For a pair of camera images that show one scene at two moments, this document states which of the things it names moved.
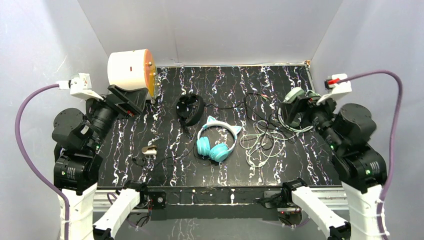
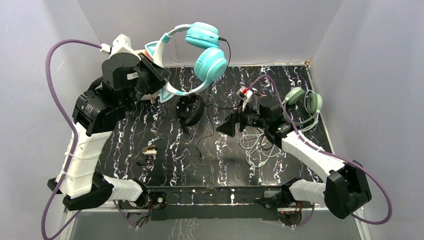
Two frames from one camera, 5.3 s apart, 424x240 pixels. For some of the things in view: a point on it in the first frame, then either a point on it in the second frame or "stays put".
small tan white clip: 151,150 stays put
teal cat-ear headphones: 218,152 to 211,63
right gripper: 301,103 to 228,127
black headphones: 189,108 stays put
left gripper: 125,102 to 154,71
